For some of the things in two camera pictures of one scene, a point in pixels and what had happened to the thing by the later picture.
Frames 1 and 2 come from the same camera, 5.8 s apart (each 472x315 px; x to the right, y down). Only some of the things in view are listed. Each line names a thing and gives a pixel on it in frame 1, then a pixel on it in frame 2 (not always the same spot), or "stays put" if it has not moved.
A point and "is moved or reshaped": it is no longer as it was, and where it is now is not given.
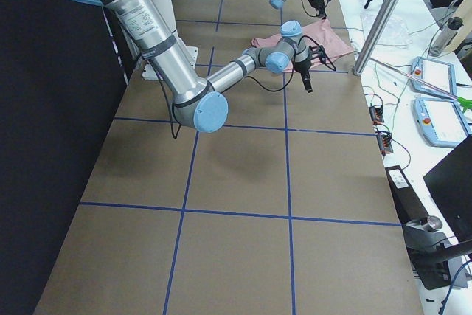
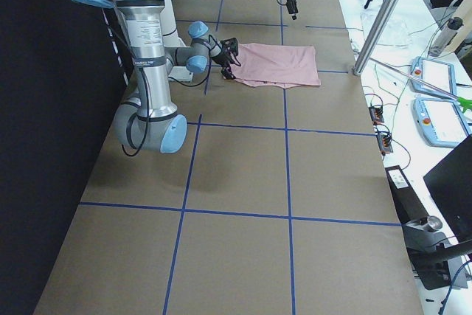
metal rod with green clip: x=466 y=102 stays put
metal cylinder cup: x=435 y=222 stays put
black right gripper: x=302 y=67 → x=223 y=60
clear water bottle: x=445 y=36 stays put
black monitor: x=450 y=182 stays put
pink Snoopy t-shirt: x=324 y=43 is moved or reshaped
